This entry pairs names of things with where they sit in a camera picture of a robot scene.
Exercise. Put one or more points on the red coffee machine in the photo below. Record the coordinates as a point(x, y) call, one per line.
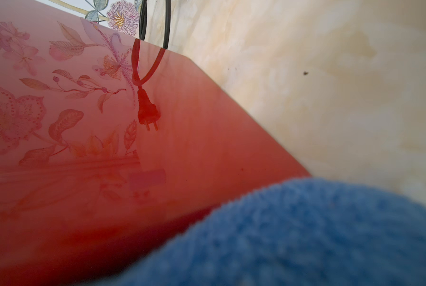
point(109, 146)

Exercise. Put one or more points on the blue microfiber cloth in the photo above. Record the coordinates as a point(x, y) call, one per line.
point(306, 232)

